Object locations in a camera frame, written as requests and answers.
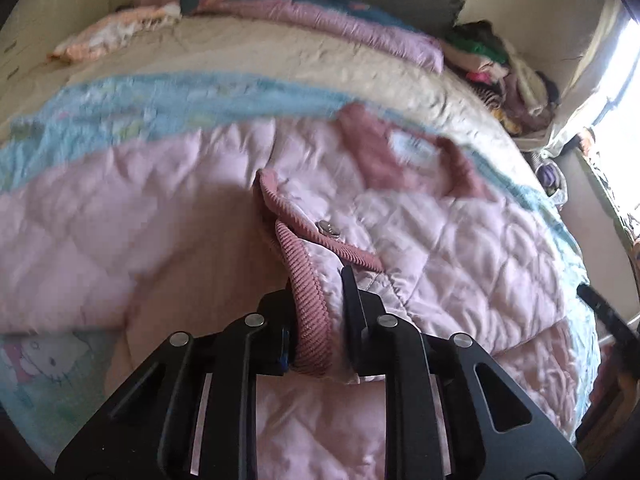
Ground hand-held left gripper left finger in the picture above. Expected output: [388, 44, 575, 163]
[55, 289, 297, 480]

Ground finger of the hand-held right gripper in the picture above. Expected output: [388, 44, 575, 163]
[576, 284, 640, 347]

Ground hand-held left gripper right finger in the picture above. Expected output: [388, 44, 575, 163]
[341, 266, 587, 480]

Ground pink quilted jacket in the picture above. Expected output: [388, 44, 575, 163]
[0, 104, 596, 480]

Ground pile of mixed clothes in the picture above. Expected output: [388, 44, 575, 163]
[444, 20, 562, 139]

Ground floral fabric bag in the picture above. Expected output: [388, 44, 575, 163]
[534, 152, 569, 209]

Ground cream curtain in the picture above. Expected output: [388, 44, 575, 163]
[544, 0, 632, 157]

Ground light blue cartoon printed blanket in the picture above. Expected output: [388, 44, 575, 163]
[0, 71, 601, 466]

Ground beige bedspread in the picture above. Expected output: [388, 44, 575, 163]
[0, 14, 546, 188]

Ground folded purple quilt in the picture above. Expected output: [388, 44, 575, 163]
[200, 0, 446, 74]

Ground peach patterned cloth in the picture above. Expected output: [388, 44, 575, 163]
[47, 2, 183, 64]

